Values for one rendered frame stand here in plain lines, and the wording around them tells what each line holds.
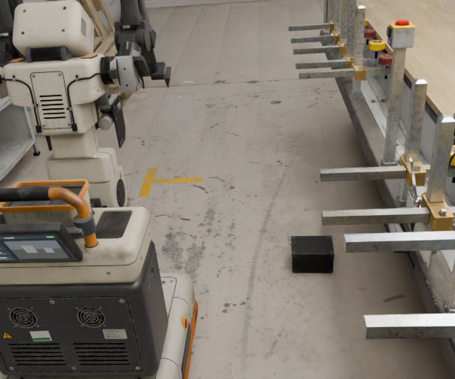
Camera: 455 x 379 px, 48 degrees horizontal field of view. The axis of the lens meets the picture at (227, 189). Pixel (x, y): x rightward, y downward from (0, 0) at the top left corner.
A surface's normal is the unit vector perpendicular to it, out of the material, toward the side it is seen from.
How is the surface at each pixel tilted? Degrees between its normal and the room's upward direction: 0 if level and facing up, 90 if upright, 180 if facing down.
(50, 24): 48
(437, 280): 0
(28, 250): 115
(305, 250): 0
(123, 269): 90
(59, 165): 82
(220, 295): 0
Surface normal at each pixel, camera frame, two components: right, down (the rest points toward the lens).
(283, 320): -0.07, -0.86
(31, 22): -0.10, -0.20
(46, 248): -0.03, 0.83
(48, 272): -0.06, 0.51
